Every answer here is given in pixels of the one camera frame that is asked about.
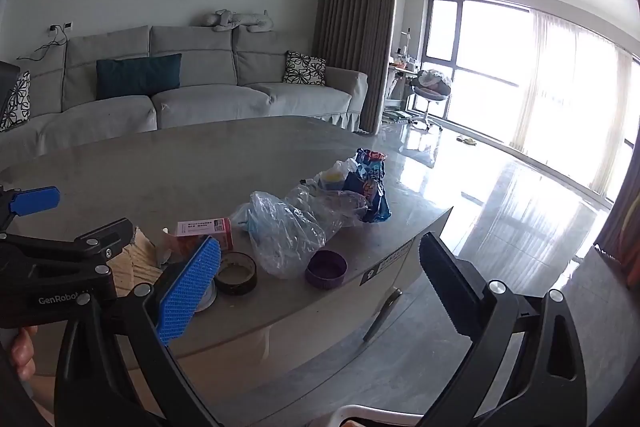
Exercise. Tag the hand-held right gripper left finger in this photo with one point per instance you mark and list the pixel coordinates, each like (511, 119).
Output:
(190, 292)

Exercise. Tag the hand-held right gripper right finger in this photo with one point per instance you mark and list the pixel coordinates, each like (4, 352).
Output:
(450, 282)

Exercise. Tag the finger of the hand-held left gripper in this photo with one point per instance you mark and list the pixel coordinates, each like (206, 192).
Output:
(75, 249)
(35, 201)

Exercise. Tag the beige paper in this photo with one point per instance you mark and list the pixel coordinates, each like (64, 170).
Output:
(135, 264)

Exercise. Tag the clear bag with blue filling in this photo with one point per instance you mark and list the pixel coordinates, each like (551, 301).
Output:
(280, 237)

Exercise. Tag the person's left hand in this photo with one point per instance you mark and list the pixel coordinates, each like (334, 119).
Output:
(22, 352)

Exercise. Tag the white round lid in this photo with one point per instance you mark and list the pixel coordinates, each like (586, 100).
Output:
(207, 299)

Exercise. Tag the dark tape roll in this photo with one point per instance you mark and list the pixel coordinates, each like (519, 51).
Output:
(235, 288)

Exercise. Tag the pink cardboard box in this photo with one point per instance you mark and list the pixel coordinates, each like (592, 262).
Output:
(205, 229)

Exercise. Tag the black and white floral cushion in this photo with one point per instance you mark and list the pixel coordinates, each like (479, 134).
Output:
(305, 68)
(15, 102)

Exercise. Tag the blue snack bag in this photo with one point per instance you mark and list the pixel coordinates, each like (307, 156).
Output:
(375, 207)

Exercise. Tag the grey oval table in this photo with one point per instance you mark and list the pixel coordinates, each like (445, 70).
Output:
(150, 167)

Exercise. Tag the black flat board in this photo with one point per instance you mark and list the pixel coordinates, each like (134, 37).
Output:
(9, 87)

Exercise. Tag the purple round lid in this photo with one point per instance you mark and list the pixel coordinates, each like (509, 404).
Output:
(320, 284)

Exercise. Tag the crumpled clear plastic wrapper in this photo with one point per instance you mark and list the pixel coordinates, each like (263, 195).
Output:
(330, 207)

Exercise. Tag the yellow slippers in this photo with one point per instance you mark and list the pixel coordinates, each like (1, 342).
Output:
(466, 140)

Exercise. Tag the clear bag with yellow contents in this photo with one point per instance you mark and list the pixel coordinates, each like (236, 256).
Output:
(332, 177)

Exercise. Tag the teal cushion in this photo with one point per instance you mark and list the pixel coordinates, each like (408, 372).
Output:
(137, 77)

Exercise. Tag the white curved object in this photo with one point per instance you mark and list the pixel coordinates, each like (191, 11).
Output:
(350, 413)

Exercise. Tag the white swivel chair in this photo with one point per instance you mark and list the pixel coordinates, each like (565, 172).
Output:
(425, 109)

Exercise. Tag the brown side curtain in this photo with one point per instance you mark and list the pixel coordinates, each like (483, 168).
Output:
(622, 217)

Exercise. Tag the grey fabric sofa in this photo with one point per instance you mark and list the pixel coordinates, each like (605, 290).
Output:
(200, 107)

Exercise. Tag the pile of clothes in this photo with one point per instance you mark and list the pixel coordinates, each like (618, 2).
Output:
(434, 82)

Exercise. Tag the cluttered white desk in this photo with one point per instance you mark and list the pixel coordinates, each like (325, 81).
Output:
(400, 69)

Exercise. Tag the white sheer curtain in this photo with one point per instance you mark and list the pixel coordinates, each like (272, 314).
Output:
(575, 97)

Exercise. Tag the dark framed window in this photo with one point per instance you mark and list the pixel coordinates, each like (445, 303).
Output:
(428, 32)

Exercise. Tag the grey plush toy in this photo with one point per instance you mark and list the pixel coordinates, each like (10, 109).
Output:
(235, 19)

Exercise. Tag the brown pleated curtain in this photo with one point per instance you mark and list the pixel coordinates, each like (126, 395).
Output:
(355, 22)

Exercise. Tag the wall socket with chargers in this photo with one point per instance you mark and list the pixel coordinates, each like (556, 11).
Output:
(62, 27)

